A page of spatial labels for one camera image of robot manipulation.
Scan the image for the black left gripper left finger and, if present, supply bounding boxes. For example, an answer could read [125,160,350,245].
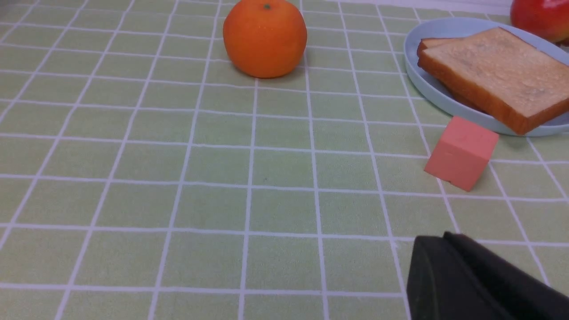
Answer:
[407,236,514,320]

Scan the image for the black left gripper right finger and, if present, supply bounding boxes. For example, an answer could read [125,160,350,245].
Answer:
[443,232,569,320]

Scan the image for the salmon red cube block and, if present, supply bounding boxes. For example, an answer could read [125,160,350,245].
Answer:
[424,116,499,192]

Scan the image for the toast slice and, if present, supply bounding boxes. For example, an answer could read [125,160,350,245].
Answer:
[418,27,569,135]
[417,38,486,115]

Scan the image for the bottom toast slice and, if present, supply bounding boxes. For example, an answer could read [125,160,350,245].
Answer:
[417,38,486,115]

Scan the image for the blue-grey bread plate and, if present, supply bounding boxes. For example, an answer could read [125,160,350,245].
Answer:
[404,17,569,136]

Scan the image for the red apple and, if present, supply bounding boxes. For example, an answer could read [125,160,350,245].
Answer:
[510,0,569,47]

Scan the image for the orange mandarin fruit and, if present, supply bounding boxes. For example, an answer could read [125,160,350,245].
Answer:
[222,0,308,79]

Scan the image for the green checkered tablecloth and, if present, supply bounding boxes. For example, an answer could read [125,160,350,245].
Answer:
[0,0,568,320]

